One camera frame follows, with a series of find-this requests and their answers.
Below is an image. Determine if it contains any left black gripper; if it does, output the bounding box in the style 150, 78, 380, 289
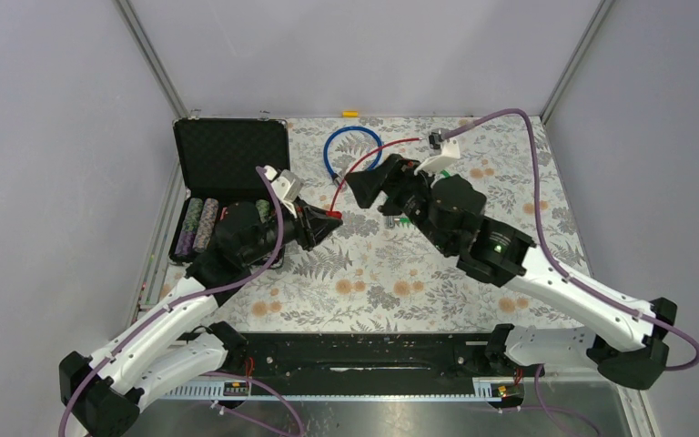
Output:
242, 196, 341, 264

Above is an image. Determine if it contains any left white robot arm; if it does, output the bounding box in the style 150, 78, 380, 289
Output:
57, 199, 342, 436

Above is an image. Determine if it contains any red cable lock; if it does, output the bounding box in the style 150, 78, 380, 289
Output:
328, 137, 422, 218

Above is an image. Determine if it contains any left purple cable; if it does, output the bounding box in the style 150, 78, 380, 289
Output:
57, 166, 309, 437

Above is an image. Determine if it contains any purple cable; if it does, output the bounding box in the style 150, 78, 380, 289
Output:
57, 166, 309, 437
440, 108, 699, 437

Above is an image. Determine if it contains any black poker chip case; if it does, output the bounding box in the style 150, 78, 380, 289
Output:
168, 117, 290, 265

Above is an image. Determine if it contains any green cable lock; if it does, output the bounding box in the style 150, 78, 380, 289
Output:
384, 170, 451, 229

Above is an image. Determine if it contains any floral table mat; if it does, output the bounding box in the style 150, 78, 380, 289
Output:
203, 116, 588, 332

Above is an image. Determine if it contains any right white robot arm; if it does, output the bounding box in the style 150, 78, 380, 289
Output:
345, 154, 677, 390

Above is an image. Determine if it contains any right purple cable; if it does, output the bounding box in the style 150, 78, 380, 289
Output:
440, 108, 699, 437

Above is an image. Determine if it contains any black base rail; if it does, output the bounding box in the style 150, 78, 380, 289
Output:
220, 332, 537, 398

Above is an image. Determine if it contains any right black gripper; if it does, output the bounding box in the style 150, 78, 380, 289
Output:
344, 152, 454, 254

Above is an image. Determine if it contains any blue cable lock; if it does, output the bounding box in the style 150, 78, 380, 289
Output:
323, 127, 384, 185

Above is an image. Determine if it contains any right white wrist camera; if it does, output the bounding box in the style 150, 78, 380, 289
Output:
414, 129, 461, 175

